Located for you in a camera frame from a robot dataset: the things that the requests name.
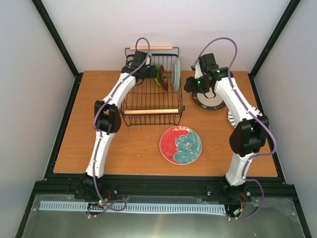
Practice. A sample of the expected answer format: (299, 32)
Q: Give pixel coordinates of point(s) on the red and teal flower plate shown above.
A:
(180, 145)

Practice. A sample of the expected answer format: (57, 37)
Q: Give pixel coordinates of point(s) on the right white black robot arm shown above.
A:
(250, 132)

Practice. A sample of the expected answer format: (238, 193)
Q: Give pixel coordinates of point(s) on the green striped rim plate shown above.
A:
(231, 118)

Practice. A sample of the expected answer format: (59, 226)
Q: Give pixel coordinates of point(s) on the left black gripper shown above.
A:
(154, 72)

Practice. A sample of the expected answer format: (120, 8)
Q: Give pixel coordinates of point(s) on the black wire dish rack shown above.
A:
(148, 104)

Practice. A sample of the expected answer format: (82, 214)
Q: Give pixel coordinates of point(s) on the right black frame post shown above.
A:
(287, 14)

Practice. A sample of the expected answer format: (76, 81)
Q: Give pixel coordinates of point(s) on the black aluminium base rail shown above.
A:
(213, 189)

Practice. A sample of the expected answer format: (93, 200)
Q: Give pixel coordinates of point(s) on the plain lime green plate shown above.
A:
(157, 78)

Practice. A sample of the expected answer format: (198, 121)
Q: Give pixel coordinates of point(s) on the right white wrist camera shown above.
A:
(197, 70)

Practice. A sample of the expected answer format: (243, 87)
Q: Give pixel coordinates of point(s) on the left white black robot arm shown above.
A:
(107, 120)

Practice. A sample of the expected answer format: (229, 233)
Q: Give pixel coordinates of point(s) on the dark red flower plate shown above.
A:
(163, 78)

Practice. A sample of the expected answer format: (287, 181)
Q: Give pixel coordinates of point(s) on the light blue slotted cable duct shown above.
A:
(134, 208)

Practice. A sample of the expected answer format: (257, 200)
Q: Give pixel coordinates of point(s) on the mint green flower plate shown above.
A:
(175, 75)

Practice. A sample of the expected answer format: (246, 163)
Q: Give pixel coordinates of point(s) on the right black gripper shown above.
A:
(190, 88)

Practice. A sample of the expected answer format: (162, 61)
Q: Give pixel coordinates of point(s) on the black rimmed beige plate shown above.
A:
(208, 102)

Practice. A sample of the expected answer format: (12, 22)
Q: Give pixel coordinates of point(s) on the left black frame post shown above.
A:
(38, 4)

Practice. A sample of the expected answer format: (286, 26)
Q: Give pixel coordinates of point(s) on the black frame post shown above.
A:
(38, 4)
(287, 14)

